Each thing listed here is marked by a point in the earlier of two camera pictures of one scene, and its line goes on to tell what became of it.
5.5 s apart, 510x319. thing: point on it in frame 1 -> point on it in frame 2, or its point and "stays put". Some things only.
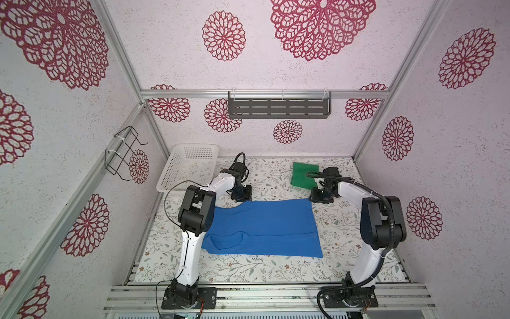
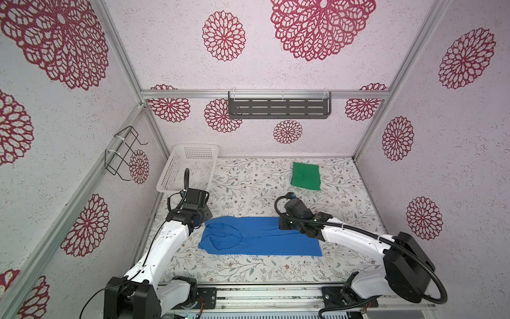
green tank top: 299,177 stays put
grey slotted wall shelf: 279,104 stays put
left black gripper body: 241,193 -> 205,212
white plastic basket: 188,165 stays put
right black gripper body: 320,195 -> 288,226
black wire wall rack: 115,160 stays put
